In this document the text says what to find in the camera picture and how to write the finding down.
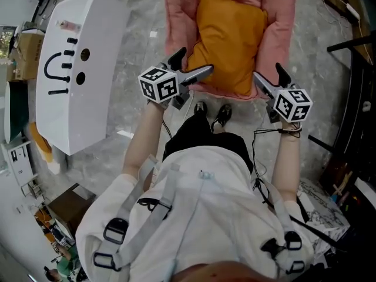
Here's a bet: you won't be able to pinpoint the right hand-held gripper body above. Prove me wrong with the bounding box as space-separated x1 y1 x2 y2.
266 62 314 125

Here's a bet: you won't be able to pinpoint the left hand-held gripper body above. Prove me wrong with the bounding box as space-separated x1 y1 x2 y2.
137 47 190 110

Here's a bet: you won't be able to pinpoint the orange pillow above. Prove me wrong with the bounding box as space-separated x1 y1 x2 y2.
186 0 268 96

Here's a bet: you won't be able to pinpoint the person's right forearm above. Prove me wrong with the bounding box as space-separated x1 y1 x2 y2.
271 121 303 204

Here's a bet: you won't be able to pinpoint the person's left forearm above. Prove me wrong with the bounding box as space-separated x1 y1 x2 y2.
122 100 165 192

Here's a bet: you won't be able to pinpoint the pink cushioned chair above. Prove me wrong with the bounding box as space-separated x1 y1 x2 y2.
163 0 300 101

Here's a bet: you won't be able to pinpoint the person's left black shoe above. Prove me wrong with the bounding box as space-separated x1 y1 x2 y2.
193 100 209 118

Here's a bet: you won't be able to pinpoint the person's black shoe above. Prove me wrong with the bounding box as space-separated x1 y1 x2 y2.
210 103 233 132
193 100 209 118

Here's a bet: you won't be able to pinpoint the person's right black shoe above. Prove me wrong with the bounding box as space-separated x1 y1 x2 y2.
210 103 233 132

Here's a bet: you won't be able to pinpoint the black shorts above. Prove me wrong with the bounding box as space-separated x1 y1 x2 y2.
162 113 254 174

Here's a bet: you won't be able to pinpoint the pink bottle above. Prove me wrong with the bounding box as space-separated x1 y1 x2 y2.
55 20 82 32

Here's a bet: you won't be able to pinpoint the black curved bathtub faucet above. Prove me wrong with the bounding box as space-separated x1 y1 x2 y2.
43 51 71 83

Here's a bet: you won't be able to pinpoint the marble-pattern table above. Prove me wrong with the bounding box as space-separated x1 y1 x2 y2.
296 177 351 248

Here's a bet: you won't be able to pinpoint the orange plush item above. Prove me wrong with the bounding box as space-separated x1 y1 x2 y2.
29 121 54 163

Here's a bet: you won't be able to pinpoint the brown cardboard box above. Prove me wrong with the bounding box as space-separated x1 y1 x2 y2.
13 29 45 81

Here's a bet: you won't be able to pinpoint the white shirt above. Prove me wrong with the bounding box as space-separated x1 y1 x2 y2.
75 145 315 282

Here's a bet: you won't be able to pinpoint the green-lined white basin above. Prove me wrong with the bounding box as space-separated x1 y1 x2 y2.
3 80 29 144

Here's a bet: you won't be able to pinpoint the brown wooden cabinet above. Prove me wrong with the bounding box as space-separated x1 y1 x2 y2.
48 182 97 236

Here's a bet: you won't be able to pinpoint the white storage rack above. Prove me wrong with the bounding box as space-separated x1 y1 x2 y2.
1 141 39 187

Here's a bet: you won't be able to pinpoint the person's face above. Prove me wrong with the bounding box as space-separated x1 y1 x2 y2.
176 261 267 282

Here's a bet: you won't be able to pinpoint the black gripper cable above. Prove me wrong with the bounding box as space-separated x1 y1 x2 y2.
251 127 303 199
162 119 177 139

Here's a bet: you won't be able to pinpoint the white cabinet with black handles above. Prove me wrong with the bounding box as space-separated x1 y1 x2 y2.
35 0 130 156

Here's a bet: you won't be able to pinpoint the black metal table frame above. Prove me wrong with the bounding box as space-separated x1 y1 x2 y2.
307 35 376 193

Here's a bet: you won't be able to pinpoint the grey backpack strap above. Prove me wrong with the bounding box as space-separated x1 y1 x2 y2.
252 179 306 276
93 154 182 273

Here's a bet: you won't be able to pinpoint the white cable with adapter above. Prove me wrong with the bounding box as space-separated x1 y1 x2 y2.
322 0 371 66

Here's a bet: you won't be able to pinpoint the thick black cable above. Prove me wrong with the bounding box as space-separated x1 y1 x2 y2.
289 213 349 254

